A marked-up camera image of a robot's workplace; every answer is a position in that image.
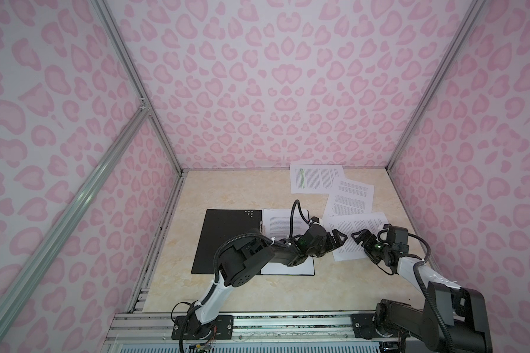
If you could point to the corner aluminium post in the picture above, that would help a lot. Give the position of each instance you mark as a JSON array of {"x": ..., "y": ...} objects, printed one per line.
[
  {"x": 115, "y": 37},
  {"x": 461, "y": 36}
]

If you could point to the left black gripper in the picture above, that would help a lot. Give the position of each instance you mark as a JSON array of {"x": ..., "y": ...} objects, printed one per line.
[{"x": 338, "y": 243}]

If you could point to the printed paper sheet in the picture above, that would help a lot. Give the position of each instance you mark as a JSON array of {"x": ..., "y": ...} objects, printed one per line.
[{"x": 275, "y": 224}]

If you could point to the left diagonal aluminium strut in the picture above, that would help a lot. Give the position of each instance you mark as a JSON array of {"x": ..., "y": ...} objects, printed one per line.
[{"x": 28, "y": 279}]

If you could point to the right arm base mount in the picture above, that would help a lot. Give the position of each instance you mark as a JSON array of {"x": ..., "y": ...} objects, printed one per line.
[{"x": 364, "y": 326}]

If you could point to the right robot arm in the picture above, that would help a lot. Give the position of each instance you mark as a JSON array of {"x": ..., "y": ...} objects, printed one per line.
[{"x": 453, "y": 318}]

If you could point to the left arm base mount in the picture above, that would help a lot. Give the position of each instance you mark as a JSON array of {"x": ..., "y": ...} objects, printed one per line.
[{"x": 219, "y": 329}]

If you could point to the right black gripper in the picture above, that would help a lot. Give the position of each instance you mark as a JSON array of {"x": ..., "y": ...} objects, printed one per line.
[{"x": 366, "y": 245}]

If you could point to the left corner aluminium post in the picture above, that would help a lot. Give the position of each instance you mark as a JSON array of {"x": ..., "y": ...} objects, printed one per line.
[{"x": 115, "y": 37}]

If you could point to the right corner aluminium post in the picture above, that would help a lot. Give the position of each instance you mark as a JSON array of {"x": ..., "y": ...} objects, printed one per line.
[{"x": 461, "y": 36}]

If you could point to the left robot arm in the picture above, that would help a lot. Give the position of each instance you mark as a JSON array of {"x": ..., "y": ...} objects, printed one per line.
[{"x": 239, "y": 259}]

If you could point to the green highlighted paper sheet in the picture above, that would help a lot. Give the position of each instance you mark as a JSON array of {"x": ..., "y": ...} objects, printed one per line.
[{"x": 314, "y": 179}]

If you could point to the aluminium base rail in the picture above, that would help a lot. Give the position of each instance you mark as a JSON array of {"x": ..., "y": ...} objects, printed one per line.
[{"x": 324, "y": 331}]

